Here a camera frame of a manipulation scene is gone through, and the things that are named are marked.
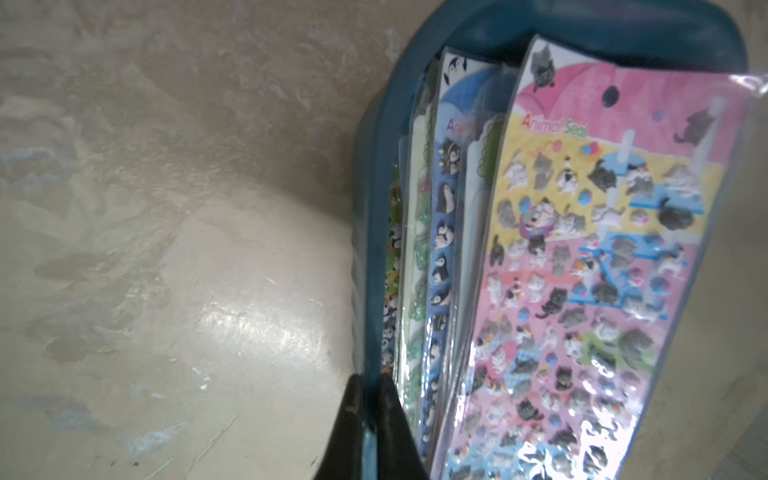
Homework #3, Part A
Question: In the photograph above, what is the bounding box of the panda sticker sheet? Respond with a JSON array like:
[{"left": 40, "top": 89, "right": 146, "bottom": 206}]
[{"left": 381, "top": 166, "right": 402, "bottom": 373}]

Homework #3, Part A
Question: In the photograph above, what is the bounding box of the green dinosaur sticker sheet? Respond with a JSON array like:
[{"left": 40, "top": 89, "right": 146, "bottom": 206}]
[{"left": 398, "top": 105, "right": 434, "bottom": 425}]

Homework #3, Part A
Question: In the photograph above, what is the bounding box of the blue penguin sticker sheet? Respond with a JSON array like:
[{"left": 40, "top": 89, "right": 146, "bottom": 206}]
[{"left": 418, "top": 48, "right": 501, "bottom": 462}]

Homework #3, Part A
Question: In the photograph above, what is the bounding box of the pink cat sticker sheet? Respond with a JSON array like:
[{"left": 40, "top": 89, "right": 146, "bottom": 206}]
[{"left": 433, "top": 36, "right": 767, "bottom": 479}]

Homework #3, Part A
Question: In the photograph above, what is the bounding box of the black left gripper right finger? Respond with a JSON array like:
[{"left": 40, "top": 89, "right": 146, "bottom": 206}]
[{"left": 376, "top": 374, "right": 428, "bottom": 480}]

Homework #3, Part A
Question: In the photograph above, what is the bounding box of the teal plastic storage box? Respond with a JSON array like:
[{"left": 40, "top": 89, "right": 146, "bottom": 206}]
[{"left": 353, "top": 1, "right": 755, "bottom": 479}]

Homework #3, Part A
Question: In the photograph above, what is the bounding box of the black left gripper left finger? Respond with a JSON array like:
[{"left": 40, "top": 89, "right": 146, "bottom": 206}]
[{"left": 314, "top": 374, "right": 365, "bottom": 480}]

